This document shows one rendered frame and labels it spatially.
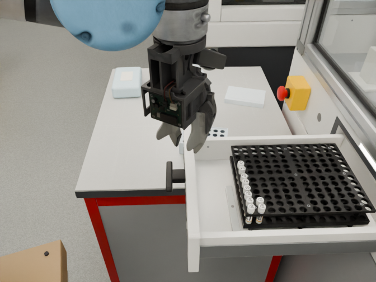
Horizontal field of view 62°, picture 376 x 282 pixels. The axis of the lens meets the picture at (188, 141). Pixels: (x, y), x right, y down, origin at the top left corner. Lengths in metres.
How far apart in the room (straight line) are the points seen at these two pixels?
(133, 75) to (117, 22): 0.91
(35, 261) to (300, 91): 0.71
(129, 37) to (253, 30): 1.12
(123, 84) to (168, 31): 0.69
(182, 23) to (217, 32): 0.91
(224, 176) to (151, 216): 0.27
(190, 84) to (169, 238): 0.59
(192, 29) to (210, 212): 0.36
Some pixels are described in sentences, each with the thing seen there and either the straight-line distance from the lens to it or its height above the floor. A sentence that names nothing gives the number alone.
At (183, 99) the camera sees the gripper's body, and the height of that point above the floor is 1.11.
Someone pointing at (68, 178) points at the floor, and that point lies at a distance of 1.95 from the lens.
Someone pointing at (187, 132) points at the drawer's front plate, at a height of 0.93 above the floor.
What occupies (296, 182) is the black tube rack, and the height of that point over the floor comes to 0.90.
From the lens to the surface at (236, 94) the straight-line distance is 1.07.
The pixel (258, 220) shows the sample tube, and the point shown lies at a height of 0.88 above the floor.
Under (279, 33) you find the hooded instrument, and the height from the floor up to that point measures 0.86.
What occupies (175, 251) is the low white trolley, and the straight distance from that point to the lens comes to 1.02.
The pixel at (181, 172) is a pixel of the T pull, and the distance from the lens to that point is 0.59.
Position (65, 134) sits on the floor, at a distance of 2.28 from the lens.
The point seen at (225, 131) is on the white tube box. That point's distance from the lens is 0.87.
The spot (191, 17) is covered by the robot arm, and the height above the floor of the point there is 1.20.
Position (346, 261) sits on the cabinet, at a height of 0.71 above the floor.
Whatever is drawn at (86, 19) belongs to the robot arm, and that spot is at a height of 1.26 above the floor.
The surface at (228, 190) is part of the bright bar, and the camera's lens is 0.65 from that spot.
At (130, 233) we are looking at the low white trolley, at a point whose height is 0.56.
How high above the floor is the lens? 1.33
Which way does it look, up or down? 40 degrees down
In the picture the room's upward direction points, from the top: straight up
